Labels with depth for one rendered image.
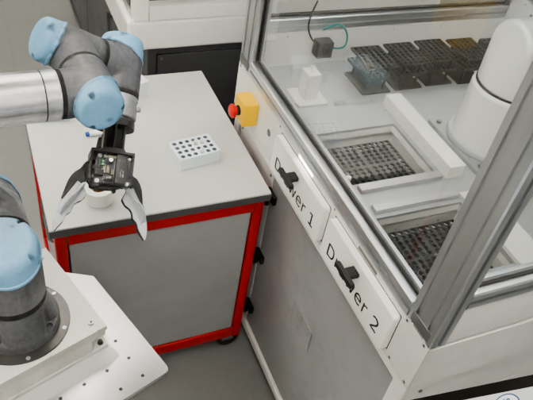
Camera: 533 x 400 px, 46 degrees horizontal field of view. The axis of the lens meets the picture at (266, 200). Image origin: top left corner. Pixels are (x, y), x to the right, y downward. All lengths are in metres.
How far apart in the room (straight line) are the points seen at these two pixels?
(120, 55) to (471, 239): 0.65
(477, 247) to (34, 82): 0.71
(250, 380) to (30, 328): 1.12
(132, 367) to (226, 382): 0.91
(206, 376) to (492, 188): 1.43
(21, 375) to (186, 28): 1.29
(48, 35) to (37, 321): 0.52
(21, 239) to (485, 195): 0.77
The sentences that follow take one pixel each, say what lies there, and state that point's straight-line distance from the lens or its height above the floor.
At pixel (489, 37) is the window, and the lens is 1.01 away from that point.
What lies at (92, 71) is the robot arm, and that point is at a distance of 0.98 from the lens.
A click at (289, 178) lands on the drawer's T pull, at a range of 1.52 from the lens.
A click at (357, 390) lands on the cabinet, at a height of 0.58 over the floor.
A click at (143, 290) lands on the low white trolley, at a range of 1.86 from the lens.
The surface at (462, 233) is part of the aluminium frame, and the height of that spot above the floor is 1.21.
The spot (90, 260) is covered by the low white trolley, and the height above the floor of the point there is 0.61.
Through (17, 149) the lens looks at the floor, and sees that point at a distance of 3.04.
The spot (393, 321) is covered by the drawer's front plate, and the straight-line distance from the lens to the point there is 1.29.
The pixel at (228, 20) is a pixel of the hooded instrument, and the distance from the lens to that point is 2.19.
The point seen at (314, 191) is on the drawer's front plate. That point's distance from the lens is 1.48.
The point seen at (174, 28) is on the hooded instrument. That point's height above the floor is 0.87.
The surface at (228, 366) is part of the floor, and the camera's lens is 2.24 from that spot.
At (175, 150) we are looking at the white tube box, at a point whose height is 0.80.
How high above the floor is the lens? 1.89
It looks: 42 degrees down
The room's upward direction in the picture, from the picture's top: 11 degrees clockwise
